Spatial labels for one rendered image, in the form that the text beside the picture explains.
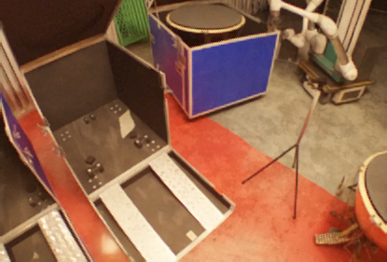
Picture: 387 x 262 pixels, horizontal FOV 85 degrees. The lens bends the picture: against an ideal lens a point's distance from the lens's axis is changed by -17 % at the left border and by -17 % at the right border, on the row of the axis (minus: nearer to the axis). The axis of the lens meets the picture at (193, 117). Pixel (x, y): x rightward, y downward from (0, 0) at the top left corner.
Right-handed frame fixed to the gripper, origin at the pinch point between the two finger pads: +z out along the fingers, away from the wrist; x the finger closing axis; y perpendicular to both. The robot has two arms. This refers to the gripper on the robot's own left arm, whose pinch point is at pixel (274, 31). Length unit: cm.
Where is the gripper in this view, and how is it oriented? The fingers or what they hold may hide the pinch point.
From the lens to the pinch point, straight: 275.4
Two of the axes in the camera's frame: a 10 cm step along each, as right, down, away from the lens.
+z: 0.8, 8.3, 5.5
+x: 9.0, -3.0, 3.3
